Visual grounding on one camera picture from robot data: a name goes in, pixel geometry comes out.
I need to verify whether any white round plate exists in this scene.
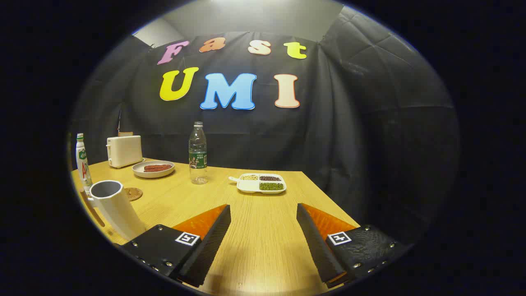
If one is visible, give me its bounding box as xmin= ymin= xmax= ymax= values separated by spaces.
xmin=132 ymin=160 xmax=175 ymax=178

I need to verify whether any white divided dish with beans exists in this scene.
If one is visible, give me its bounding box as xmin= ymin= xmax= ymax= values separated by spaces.
xmin=228 ymin=173 xmax=287 ymax=194

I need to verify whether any black backdrop cloth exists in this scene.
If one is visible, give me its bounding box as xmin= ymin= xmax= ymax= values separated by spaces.
xmin=68 ymin=6 xmax=460 ymax=243

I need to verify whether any white cup with wooden handle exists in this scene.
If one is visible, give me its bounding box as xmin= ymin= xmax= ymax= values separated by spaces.
xmin=80 ymin=180 xmax=146 ymax=242

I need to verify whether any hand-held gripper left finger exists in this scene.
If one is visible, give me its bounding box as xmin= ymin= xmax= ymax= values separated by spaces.
xmin=117 ymin=204 xmax=231 ymax=288

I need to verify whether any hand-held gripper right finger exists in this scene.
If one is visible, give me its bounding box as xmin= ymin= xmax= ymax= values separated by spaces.
xmin=297 ymin=203 xmax=411 ymax=288

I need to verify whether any wooden table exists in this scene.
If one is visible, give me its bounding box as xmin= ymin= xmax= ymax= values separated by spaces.
xmin=71 ymin=158 xmax=362 ymax=296

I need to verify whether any white juice bottle green label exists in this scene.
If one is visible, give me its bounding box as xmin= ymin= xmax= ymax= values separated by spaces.
xmin=76 ymin=133 xmax=93 ymax=196

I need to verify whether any white toaster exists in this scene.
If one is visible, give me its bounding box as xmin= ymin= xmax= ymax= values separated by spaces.
xmin=106 ymin=135 xmax=143 ymax=169

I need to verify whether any clear plastic water bottle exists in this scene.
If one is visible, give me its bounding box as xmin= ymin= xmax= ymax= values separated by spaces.
xmin=189 ymin=122 xmax=208 ymax=185

